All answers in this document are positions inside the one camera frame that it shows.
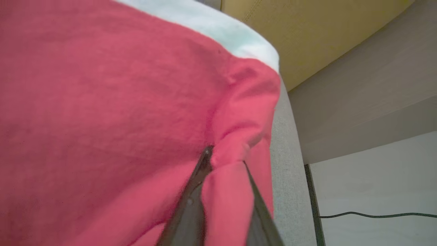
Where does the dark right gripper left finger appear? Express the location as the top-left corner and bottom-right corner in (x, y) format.
(156, 145), (214, 246)

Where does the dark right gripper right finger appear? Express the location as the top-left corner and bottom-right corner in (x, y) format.
(243, 161), (286, 246)

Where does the red shirt with white sleeves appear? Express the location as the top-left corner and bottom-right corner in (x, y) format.
(0, 0), (282, 246)

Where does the grey fabric sofa seat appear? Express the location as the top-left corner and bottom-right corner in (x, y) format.
(196, 0), (319, 246)

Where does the black sofa base trim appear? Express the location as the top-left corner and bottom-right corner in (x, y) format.
(304, 164), (326, 246)

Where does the yellow cushion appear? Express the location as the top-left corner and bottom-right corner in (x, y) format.
(220, 0), (415, 92)

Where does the thin black floor cable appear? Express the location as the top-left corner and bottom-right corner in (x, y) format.
(319, 211), (437, 219)

